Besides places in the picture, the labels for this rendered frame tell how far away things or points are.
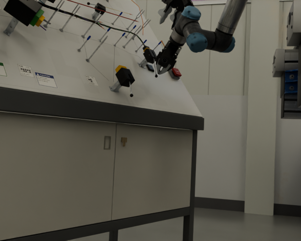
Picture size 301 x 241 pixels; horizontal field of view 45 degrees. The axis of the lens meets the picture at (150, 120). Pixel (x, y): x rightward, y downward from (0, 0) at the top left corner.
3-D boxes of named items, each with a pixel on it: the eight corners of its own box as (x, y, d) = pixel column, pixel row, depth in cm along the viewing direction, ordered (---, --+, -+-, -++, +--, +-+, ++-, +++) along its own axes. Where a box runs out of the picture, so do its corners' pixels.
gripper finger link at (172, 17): (169, 26, 179) (173, 7, 174) (177, 29, 175) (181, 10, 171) (165, 26, 177) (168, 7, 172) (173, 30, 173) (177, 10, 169)
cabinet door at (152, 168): (191, 206, 186) (194, 130, 188) (112, 221, 145) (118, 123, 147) (187, 205, 187) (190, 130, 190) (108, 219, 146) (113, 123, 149)
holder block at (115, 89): (117, 106, 143) (133, 90, 138) (107, 82, 148) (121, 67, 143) (126, 107, 146) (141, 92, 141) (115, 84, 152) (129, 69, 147)
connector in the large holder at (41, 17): (34, 17, 125) (40, 8, 123) (41, 22, 126) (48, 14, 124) (29, 24, 121) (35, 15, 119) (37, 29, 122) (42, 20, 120)
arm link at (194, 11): (188, 15, 142) (182, 2, 147) (177, 37, 150) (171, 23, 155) (205, 18, 145) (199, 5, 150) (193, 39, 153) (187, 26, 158)
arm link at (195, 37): (219, 42, 142) (210, 24, 148) (195, 37, 137) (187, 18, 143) (209, 57, 148) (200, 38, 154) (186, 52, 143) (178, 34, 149)
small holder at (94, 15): (81, 7, 175) (89, -4, 171) (97, 16, 180) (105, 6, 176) (81, 13, 172) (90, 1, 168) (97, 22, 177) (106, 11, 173)
